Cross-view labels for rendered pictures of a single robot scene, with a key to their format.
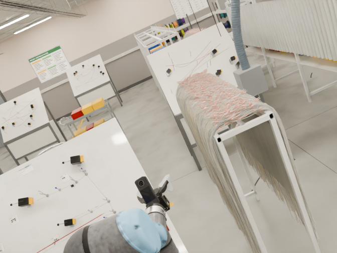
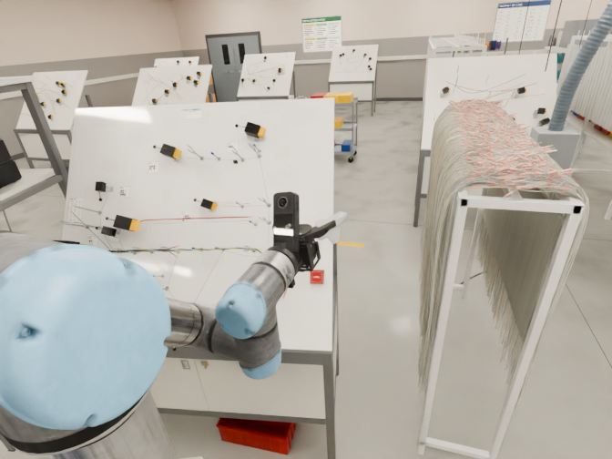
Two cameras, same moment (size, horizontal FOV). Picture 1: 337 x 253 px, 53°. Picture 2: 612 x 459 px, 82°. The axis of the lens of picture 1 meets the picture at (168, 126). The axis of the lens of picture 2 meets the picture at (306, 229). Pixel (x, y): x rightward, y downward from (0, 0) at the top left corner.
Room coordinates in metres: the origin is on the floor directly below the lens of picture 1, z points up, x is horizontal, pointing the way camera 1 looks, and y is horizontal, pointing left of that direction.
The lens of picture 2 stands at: (0.55, -0.05, 1.93)
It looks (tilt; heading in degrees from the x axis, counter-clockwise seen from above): 28 degrees down; 18
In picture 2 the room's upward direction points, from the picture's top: 4 degrees counter-clockwise
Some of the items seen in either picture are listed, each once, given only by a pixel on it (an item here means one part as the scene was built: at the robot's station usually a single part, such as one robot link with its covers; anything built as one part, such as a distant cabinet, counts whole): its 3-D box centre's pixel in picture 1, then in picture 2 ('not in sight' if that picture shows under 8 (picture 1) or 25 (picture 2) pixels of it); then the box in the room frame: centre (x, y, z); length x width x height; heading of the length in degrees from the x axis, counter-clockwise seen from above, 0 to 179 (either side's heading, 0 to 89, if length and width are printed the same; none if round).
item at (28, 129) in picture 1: (30, 130); (268, 96); (8.28, 3.11, 0.83); 1.18 x 0.72 x 1.65; 90
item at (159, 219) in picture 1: (155, 231); (250, 300); (0.96, 0.18, 1.56); 0.11 x 0.08 x 0.09; 174
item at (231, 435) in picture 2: not in sight; (260, 415); (1.66, 0.64, 0.07); 0.39 x 0.29 x 0.14; 92
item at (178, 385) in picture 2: not in sight; (144, 378); (1.39, 1.04, 0.60); 0.55 x 0.02 x 0.39; 100
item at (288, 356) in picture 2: not in sight; (188, 348); (1.41, 0.77, 0.83); 1.18 x 0.06 x 0.06; 100
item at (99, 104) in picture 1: (94, 131); (326, 127); (6.56, 1.39, 0.54); 0.99 x 0.50 x 1.08; 91
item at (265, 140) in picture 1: (242, 172); (465, 260); (2.38, -0.39, 0.78); 1.39 x 0.45 x 1.56; 0
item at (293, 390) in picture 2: not in sight; (261, 385); (1.48, 0.50, 0.60); 0.55 x 0.03 x 0.39; 100
